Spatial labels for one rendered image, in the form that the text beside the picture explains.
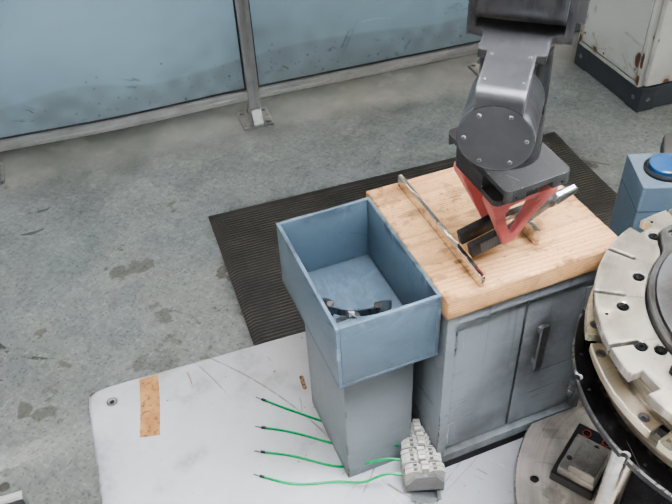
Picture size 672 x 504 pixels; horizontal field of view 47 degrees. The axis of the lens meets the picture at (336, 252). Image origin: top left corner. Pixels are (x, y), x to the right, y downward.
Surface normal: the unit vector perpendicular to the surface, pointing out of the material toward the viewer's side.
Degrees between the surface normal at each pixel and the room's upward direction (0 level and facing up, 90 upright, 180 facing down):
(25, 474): 0
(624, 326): 0
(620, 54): 81
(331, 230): 90
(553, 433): 0
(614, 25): 88
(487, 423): 90
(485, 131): 94
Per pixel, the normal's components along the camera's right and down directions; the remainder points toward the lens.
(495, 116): -0.30, 0.69
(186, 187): -0.04, -0.75
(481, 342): 0.37, 0.60
